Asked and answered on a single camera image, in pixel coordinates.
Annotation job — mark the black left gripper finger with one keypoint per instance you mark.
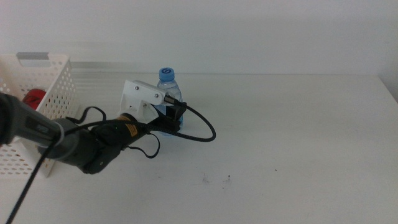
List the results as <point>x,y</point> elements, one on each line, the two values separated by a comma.
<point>168,127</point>
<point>175,111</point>

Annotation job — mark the water bottle with blue cap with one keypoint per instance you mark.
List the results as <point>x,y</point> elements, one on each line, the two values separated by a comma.
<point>166,76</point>

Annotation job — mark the red cola can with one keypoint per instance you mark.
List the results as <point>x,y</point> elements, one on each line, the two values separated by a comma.
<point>34,98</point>

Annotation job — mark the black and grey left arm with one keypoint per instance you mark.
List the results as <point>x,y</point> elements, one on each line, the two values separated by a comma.
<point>77,146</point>

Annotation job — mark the white perforated plastic basket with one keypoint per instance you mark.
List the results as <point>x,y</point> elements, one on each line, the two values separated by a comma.
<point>62,81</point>

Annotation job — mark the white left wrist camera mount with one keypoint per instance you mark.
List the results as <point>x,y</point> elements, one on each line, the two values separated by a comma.
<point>140,96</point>

